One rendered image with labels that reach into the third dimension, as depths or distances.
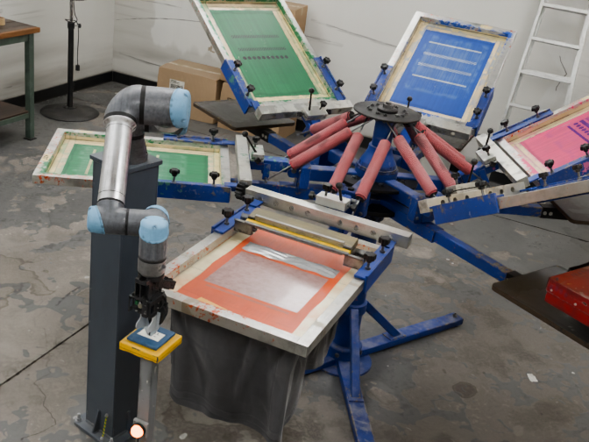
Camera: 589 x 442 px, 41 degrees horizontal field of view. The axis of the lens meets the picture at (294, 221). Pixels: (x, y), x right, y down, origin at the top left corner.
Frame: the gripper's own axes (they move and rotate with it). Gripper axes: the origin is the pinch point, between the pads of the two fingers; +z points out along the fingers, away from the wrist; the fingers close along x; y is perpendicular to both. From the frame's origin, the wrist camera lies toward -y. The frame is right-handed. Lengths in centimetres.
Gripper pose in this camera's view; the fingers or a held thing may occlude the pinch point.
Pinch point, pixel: (152, 331)
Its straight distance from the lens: 229.7
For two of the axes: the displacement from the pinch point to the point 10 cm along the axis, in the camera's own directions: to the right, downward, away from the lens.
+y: -4.1, 3.3, -8.5
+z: -1.3, 9.0, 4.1
